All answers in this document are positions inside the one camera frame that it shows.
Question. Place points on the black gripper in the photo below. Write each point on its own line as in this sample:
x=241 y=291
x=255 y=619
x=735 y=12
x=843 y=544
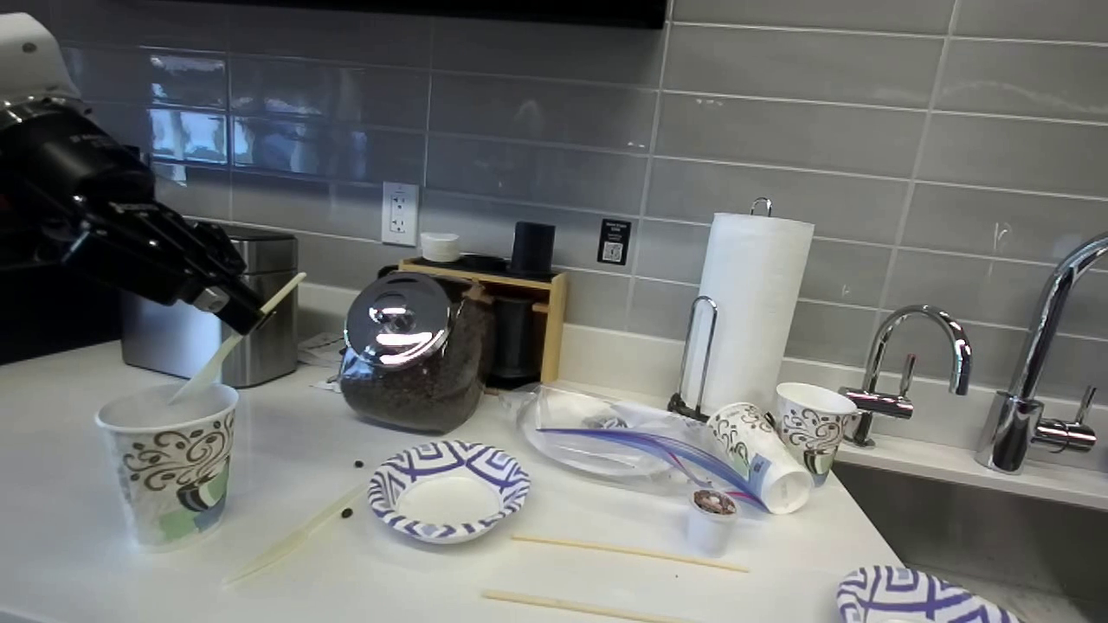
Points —
x=157 y=253

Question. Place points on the clear plastic zip bag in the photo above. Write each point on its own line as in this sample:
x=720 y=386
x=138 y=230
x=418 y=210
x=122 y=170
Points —
x=620 y=442

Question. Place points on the lying patterned paper cup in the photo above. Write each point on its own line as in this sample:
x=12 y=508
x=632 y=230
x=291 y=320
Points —
x=758 y=455

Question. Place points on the patterned paper coffee cup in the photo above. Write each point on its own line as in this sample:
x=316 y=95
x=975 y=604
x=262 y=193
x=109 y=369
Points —
x=172 y=462

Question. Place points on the white wall outlet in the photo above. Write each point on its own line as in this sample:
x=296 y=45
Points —
x=398 y=213

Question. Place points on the small coffee pod cup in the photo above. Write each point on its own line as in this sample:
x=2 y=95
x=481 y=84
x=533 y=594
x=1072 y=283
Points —
x=711 y=519

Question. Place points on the chrome small faucet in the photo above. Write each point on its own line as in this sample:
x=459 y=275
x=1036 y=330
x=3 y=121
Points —
x=869 y=399

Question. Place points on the upright patterned paper cup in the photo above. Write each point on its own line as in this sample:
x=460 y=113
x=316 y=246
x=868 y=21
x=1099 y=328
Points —
x=810 y=422

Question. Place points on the wooden stir stick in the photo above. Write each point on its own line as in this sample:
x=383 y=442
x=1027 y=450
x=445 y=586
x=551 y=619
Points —
x=623 y=552
x=296 y=542
x=566 y=608

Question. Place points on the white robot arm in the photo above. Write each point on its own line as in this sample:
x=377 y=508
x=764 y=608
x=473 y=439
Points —
x=93 y=200

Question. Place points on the cream plastic spoon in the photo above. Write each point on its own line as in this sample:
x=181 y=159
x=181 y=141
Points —
x=212 y=369

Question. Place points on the wooden shelf organizer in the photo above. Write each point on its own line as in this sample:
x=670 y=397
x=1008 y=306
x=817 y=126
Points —
x=528 y=315

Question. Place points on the paper towel roll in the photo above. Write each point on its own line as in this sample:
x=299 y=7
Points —
x=751 y=268

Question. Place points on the white small jar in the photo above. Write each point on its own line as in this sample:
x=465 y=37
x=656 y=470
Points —
x=437 y=246

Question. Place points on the black cylinder container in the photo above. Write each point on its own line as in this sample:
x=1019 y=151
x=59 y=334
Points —
x=529 y=251

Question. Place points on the paper towel holder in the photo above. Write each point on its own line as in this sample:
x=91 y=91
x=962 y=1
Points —
x=697 y=359

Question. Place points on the glass coffee bean jar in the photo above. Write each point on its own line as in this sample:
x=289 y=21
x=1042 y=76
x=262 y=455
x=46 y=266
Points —
x=413 y=356

